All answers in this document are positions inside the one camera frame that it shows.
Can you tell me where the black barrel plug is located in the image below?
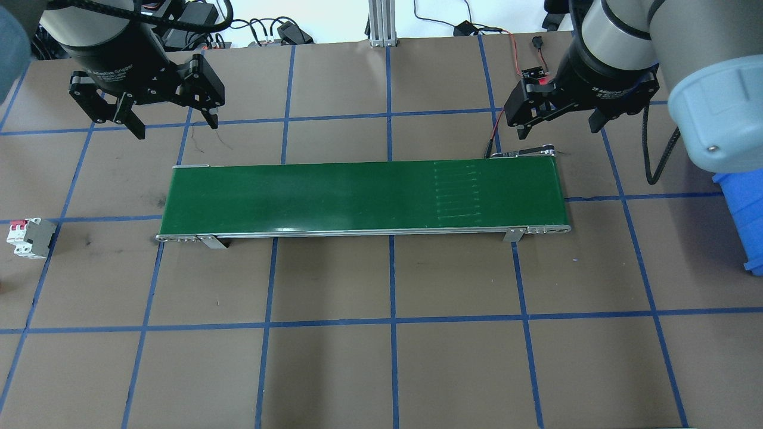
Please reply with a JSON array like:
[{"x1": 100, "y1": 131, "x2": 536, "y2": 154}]
[{"x1": 531, "y1": 36, "x2": 550, "y2": 71}]

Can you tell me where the large black power brick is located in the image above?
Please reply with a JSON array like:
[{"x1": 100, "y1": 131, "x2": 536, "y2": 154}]
[{"x1": 162, "y1": 0, "x2": 220, "y2": 49}]

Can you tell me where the white power strip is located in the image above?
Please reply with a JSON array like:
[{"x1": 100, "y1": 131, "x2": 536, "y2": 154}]
[{"x1": 203, "y1": 33, "x2": 282, "y2": 49}]

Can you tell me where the black power adapter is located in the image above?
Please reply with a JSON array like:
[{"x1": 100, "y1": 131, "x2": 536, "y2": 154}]
[
  {"x1": 541, "y1": 0, "x2": 573, "y2": 32},
  {"x1": 276, "y1": 20, "x2": 315, "y2": 46}
]

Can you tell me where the grey white circuit breaker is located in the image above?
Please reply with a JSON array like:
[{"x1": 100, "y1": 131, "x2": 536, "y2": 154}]
[{"x1": 6, "y1": 217, "x2": 58, "y2": 260}]

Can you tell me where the blue plastic bin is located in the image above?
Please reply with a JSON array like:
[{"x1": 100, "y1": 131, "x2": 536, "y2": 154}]
[{"x1": 711, "y1": 170, "x2": 763, "y2": 276}]

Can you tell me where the green conveyor belt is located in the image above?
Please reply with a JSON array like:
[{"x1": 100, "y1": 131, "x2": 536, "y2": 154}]
[{"x1": 156, "y1": 148, "x2": 573, "y2": 250}]

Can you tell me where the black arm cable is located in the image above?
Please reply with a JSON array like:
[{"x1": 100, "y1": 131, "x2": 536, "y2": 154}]
[
  {"x1": 640, "y1": 101, "x2": 681, "y2": 185},
  {"x1": 122, "y1": 0, "x2": 234, "y2": 35}
]

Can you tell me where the thin red signal wire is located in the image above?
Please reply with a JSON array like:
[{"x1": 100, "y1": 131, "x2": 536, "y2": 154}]
[{"x1": 476, "y1": 25, "x2": 524, "y2": 75}]

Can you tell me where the thin black cable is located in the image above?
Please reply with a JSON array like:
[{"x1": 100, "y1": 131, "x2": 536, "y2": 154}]
[{"x1": 414, "y1": 0, "x2": 473, "y2": 29}]

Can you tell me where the aluminium profile post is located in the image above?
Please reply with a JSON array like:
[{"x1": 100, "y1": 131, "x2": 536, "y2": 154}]
[{"x1": 367, "y1": 0, "x2": 398, "y2": 48}]

